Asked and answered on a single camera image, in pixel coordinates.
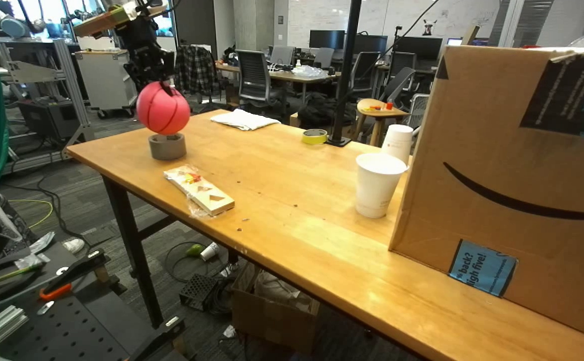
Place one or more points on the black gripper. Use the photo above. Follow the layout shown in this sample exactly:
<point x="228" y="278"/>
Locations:
<point x="146" y="40"/>

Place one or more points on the pink basketball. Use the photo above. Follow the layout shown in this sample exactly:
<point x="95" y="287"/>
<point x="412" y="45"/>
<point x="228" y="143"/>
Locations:
<point x="164" y="110"/>

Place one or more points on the yellow-green tape roll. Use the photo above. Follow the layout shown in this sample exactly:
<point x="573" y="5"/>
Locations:
<point x="316" y="139"/>

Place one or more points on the white paper cup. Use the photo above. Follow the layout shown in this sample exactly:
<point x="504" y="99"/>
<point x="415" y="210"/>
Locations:
<point x="375" y="191"/>
<point x="399" y="141"/>

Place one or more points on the white wheeled cabinet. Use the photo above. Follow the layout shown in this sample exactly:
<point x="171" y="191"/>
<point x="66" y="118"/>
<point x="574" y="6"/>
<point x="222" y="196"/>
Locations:
<point x="107" y="80"/>

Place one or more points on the black office chair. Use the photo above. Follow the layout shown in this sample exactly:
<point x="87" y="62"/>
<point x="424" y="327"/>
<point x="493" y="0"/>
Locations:
<point x="254" y="73"/>

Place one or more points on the white paper sheet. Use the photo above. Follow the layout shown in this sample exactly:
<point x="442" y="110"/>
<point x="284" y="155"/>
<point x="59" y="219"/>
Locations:
<point x="243" y="121"/>

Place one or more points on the yellow red triangle block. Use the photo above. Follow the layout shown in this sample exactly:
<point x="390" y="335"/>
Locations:
<point x="194" y="178"/>

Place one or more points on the wooden triangle puzzle board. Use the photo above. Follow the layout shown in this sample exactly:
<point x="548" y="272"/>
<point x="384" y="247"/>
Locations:
<point x="202" y="191"/>

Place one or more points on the clear plastic wrap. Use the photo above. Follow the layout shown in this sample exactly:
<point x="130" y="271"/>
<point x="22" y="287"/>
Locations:
<point x="202" y="210"/>

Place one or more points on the black metal table leg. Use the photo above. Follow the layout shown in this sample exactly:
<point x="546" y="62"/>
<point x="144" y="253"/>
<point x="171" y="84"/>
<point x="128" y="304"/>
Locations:
<point x="134" y="253"/>

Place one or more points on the black vertical pole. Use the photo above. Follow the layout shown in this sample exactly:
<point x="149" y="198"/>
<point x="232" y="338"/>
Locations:
<point x="345" y="73"/>

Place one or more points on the round wooden side table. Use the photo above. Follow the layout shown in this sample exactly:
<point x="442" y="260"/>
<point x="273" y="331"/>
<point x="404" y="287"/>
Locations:
<point x="380" y="109"/>

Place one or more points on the open cardboard box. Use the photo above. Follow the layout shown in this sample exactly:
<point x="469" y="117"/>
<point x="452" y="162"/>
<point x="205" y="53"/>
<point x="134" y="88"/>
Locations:
<point x="271" y="321"/>

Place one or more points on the black perforated metal plate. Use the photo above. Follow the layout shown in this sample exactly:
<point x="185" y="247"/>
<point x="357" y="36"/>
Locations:
<point x="63" y="331"/>

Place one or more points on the aluminium extrusion bar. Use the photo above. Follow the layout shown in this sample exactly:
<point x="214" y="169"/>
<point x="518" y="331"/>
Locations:
<point x="0" y="326"/>

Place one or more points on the large cardboard shipping box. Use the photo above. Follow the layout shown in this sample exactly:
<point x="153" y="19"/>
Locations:
<point x="504" y="166"/>

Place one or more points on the grey duct tape roll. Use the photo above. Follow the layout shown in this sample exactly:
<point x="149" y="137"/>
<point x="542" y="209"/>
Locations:
<point x="167" y="151"/>

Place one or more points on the grey metal shelf frame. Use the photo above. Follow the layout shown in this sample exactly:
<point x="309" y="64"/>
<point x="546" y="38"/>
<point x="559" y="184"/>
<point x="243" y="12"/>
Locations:
<point x="63" y="73"/>

